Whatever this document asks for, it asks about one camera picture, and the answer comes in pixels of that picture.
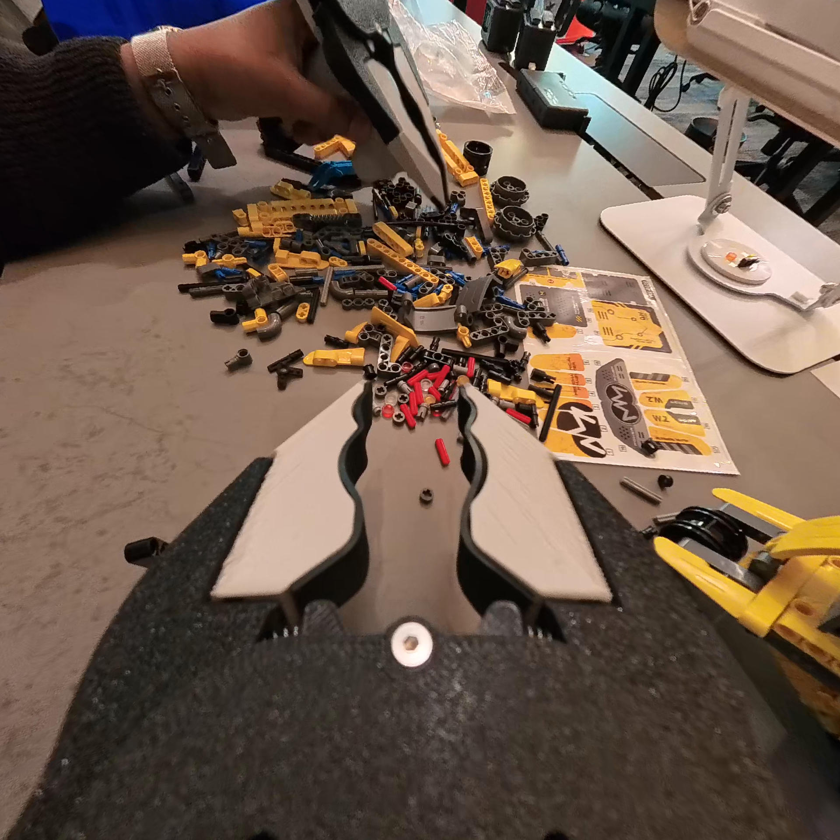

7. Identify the pile of building brick pieces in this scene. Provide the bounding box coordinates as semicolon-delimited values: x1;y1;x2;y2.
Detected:
172;118;571;442

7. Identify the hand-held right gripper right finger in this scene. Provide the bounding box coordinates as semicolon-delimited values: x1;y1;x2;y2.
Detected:
456;384;614;624

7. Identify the yellow toy vehicle model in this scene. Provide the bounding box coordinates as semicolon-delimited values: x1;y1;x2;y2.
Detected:
646;487;840;716

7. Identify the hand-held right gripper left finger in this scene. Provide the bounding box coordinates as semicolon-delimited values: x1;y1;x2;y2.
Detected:
210;381;374;623

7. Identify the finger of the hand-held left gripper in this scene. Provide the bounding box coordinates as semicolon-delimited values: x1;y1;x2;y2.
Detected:
377;13;455;201
357;58;450;206

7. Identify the yellow grey sticker sheet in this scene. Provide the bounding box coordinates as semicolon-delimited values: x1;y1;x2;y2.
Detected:
505;266;741;476

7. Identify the black flat box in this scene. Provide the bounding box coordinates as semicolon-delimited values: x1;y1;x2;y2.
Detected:
515;67;592;129

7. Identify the person's left hand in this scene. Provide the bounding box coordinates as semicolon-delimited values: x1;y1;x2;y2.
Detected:
172;0;375;147

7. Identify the clear plastic bag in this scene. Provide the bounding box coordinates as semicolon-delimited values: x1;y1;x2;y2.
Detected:
394;0;519;116

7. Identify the white book stand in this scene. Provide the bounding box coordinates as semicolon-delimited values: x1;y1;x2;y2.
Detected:
600;0;840;376

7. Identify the beige strap wristwatch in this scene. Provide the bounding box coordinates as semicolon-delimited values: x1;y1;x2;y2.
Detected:
130;25;238;170

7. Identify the black charger block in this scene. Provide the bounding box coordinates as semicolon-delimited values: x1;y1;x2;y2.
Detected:
514;13;559;72
481;0;526;53

